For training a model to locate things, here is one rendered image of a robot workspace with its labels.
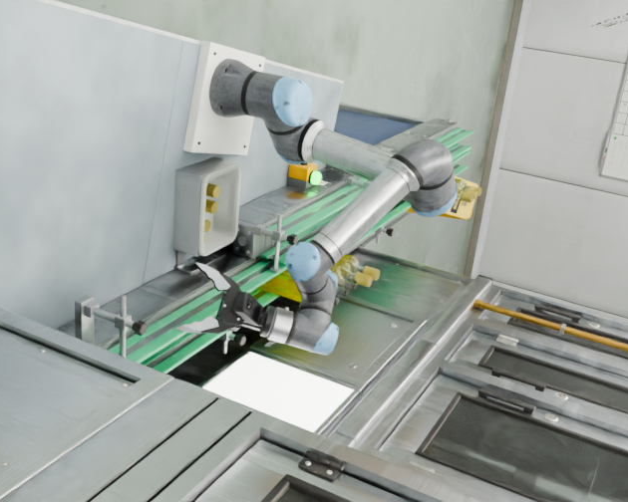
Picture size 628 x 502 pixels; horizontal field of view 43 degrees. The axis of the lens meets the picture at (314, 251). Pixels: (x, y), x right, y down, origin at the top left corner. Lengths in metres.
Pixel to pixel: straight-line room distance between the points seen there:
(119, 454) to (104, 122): 0.86
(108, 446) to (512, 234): 7.36
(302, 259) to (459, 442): 0.62
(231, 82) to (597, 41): 6.07
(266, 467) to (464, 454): 0.84
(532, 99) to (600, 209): 1.25
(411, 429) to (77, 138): 1.03
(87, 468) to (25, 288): 0.67
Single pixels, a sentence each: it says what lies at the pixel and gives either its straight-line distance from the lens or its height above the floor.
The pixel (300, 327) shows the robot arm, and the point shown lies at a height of 1.24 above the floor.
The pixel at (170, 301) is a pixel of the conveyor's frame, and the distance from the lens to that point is 1.98.
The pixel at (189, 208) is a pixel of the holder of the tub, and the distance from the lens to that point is 2.06.
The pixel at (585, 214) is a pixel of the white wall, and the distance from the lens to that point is 8.15.
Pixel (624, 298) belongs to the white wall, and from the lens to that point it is 8.35.
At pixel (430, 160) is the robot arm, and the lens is 1.81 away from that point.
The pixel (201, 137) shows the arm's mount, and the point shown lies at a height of 0.78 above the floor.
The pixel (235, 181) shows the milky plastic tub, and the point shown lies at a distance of 2.16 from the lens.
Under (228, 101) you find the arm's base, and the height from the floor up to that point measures 0.83.
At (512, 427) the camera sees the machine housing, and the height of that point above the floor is 1.68.
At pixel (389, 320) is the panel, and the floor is 1.22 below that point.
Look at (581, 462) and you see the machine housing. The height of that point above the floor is 1.86.
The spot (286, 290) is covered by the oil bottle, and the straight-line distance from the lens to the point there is 2.22.
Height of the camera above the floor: 1.92
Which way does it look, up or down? 24 degrees down
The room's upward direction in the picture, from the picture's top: 106 degrees clockwise
